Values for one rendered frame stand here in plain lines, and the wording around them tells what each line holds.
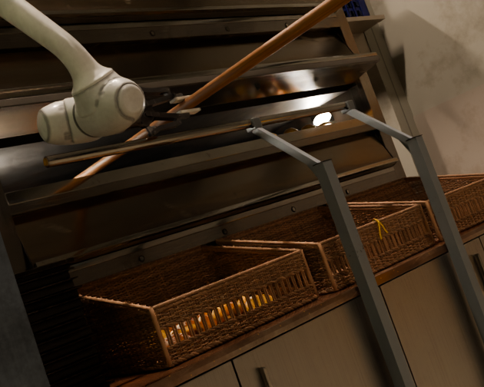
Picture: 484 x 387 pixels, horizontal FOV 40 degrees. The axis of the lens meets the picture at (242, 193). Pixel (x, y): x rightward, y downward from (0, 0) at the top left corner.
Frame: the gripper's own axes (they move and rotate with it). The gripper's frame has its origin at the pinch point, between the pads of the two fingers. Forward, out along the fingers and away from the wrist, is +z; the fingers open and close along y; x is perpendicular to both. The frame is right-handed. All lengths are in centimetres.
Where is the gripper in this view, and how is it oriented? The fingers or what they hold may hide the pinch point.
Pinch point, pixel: (185, 105)
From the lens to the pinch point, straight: 177.9
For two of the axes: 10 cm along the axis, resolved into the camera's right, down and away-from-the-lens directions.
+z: 7.2, -2.0, 6.6
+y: 3.3, 9.4, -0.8
